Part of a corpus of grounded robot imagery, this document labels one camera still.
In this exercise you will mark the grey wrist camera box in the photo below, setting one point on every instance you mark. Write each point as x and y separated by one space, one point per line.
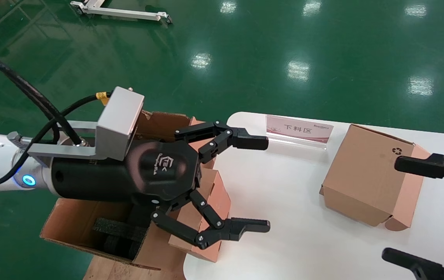
122 112

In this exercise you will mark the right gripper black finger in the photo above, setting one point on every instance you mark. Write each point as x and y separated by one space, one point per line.
408 262
416 165

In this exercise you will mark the black foam insert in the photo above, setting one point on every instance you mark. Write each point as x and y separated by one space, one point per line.
116 229

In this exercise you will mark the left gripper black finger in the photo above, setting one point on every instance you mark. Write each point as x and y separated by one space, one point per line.
249 142
245 225

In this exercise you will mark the cardboard box with recycle mark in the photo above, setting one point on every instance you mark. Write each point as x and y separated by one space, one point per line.
362 175

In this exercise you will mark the white metal floor frame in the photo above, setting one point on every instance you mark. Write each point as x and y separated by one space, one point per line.
128 13

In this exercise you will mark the small narrow cardboard box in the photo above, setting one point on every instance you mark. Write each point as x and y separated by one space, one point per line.
218 198

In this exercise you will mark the acrylic sign with red label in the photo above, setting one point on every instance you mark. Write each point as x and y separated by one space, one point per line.
299 128

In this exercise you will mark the big open cardboard box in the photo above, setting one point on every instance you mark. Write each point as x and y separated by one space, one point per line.
70 217

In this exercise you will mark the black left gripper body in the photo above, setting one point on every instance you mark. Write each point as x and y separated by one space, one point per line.
159 171

